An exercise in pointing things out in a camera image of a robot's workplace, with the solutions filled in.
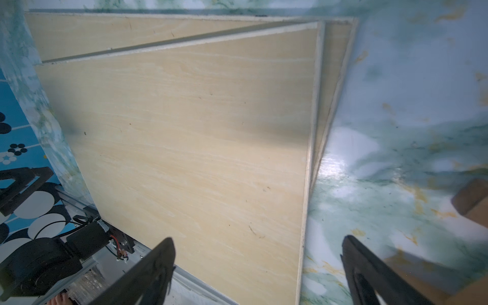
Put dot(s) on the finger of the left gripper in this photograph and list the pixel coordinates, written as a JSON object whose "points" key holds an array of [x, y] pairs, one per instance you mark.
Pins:
{"points": [[23, 183]]}

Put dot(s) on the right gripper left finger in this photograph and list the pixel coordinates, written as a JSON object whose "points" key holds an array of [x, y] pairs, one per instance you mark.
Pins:
{"points": [[148, 282]]}

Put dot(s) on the plywood board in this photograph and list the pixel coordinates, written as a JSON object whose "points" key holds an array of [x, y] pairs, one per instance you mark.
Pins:
{"points": [[208, 140], [60, 36]]}

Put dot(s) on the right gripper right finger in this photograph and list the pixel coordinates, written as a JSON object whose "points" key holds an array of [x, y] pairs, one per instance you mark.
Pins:
{"points": [[369, 277]]}

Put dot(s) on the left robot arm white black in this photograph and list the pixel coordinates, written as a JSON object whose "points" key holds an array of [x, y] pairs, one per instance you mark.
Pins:
{"points": [[36, 266]]}

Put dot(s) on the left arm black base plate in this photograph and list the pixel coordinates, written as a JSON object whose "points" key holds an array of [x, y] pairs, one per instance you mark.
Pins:
{"points": [[123, 243]]}

